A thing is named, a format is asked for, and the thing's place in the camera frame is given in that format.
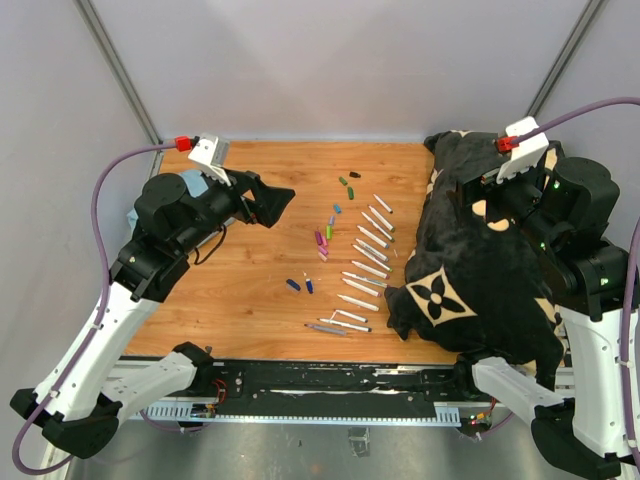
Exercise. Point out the dark blue pen cap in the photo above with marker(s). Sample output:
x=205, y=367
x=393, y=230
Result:
x=293, y=285

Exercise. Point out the dark blue marker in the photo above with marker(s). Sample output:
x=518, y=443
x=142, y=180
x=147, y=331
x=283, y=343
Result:
x=333, y=322

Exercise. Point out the sky blue cap marker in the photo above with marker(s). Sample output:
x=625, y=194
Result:
x=383, y=243

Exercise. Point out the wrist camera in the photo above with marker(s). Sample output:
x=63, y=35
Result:
x=208, y=153
x=523, y=156

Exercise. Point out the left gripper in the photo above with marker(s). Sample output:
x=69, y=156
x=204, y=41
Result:
x=268, y=202

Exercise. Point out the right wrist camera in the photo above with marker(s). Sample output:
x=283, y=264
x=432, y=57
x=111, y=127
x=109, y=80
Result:
x=523, y=156

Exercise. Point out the dark green rainbow marker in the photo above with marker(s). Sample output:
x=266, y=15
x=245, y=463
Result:
x=378, y=227

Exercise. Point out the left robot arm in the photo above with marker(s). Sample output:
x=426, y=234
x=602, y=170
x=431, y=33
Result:
x=77, y=407

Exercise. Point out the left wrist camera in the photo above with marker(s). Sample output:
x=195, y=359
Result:
x=208, y=153

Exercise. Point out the beige cap marker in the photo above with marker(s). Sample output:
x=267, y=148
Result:
x=359, y=303

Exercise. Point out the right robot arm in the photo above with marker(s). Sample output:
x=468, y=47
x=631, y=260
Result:
x=595, y=289

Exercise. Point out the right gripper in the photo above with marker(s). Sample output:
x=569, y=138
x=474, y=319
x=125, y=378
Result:
x=486, y=186

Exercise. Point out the light blue cloth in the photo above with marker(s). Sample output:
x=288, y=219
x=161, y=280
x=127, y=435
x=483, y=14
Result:
x=196, y=186

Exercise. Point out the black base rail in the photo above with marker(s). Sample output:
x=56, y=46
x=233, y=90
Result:
x=312, y=393

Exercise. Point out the light green cap marker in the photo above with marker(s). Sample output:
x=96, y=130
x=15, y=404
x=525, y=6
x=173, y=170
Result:
x=372, y=258

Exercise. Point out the black floral pillow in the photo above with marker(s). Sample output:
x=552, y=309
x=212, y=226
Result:
x=469, y=286

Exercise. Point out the grey clear pen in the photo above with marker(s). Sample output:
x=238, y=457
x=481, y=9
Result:
x=325, y=329

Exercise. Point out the pink cap marker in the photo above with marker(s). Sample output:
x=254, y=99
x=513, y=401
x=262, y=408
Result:
x=369, y=269

